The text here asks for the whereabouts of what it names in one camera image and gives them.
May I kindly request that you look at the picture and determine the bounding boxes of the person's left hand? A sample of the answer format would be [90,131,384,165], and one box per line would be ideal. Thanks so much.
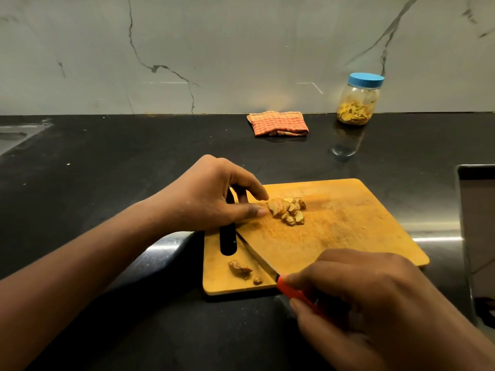
[148,154,270,233]

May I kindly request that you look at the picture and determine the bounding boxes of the person's right hand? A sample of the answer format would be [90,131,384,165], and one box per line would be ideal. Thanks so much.
[284,249,461,371]

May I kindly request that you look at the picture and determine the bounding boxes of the red handled knife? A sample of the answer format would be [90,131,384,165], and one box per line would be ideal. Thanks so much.
[235,230,329,321]

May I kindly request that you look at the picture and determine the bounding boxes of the pile of ginger slices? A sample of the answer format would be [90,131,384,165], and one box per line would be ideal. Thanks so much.
[267,196,307,227]

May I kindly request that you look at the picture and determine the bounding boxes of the knobby ginger piece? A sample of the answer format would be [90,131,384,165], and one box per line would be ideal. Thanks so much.
[227,260,254,279]

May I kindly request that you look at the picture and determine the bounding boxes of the blue-lidded plastic jar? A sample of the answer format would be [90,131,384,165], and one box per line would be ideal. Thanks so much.
[336,72,386,126]

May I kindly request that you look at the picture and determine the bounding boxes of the person's left forearm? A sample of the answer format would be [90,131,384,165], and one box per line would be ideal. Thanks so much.
[0,198,185,371]

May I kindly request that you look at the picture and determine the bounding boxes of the blue jar lid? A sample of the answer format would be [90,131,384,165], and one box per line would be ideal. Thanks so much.
[348,72,386,89]

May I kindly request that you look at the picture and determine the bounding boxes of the wooden cutting board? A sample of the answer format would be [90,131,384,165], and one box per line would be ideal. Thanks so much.
[202,178,431,296]

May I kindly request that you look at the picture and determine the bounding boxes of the orange checked cloth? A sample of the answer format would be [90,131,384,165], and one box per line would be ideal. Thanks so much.
[246,110,310,138]

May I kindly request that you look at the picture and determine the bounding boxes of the beige cabinet door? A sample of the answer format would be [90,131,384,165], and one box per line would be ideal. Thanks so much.
[456,164,495,333]

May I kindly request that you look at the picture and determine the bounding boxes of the steel sink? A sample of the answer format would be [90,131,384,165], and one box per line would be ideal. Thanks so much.
[0,119,53,157]

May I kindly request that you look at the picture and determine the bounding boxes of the black cabinet handle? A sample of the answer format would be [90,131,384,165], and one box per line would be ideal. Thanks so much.
[474,296,495,328]

